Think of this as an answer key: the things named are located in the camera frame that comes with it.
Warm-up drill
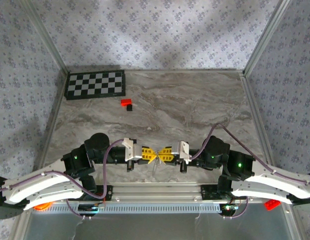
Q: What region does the small circuit board with LED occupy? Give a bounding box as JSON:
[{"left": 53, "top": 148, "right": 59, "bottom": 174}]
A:
[
  {"left": 78, "top": 203, "right": 106, "bottom": 214},
  {"left": 220, "top": 203, "right": 240, "bottom": 213}
]

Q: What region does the black and white checkerboard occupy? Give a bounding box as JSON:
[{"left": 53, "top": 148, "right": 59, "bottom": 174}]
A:
[{"left": 64, "top": 69, "right": 127, "bottom": 101}]

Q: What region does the red studded toy brick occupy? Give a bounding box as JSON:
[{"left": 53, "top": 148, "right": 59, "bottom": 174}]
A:
[{"left": 263, "top": 199, "right": 282, "bottom": 212}]

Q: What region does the orange round object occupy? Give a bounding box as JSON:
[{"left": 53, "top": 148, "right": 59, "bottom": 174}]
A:
[{"left": 32, "top": 201, "right": 52, "bottom": 211}]

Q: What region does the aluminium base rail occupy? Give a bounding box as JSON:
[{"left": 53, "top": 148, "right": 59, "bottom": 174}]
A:
[{"left": 104, "top": 181, "right": 205, "bottom": 202}]

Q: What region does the slotted grey cable duct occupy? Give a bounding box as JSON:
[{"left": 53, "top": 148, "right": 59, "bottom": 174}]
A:
[{"left": 48, "top": 201, "right": 222, "bottom": 215}]

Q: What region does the aluminium table edge rail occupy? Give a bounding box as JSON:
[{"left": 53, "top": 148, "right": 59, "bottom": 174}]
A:
[
  {"left": 240, "top": 71, "right": 274, "bottom": 169},
  {"left": 66, "top": 68, "right": 246, "bottom": 75},
  {"left": 32, "top": 71, "right": 69, "bottom": 176}
]

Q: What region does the aluminium frame post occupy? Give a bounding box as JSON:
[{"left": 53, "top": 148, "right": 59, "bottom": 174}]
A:
[
  {"left": 243, "top": 0, "right": 292, "bottom": 76},
  {"left": 19, "top": 0, "right": 70, "bottom": 76}
]

